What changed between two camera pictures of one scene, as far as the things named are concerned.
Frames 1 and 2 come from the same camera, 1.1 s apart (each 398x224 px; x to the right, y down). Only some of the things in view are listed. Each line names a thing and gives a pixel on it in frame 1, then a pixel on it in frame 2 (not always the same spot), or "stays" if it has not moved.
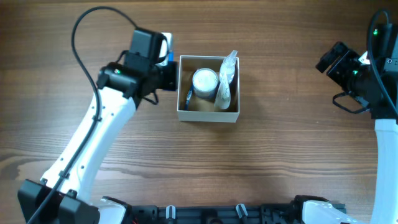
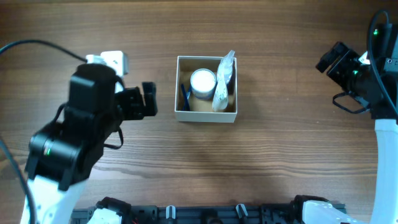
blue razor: [171, 56] to [186, 96]
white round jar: [204, 83] stays
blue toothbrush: [188, 97] stays
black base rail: [237, 213] stays
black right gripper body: [346, 71] stays
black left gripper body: [165, 76] to [130, 103]
